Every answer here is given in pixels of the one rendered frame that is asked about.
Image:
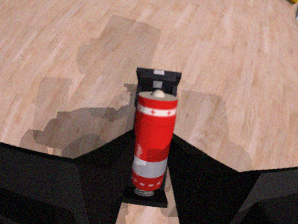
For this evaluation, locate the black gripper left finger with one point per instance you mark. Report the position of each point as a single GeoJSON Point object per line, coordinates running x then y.
{"type": "Point", "coordinates": [91, 186]}

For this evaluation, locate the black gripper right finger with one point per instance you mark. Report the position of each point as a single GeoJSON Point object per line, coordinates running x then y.
{"type": "Point", "coordinates": [208, 192]}

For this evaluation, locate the red battery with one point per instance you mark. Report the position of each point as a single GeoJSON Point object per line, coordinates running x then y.
{"type": "Point", "coordinates": [155, 118]}

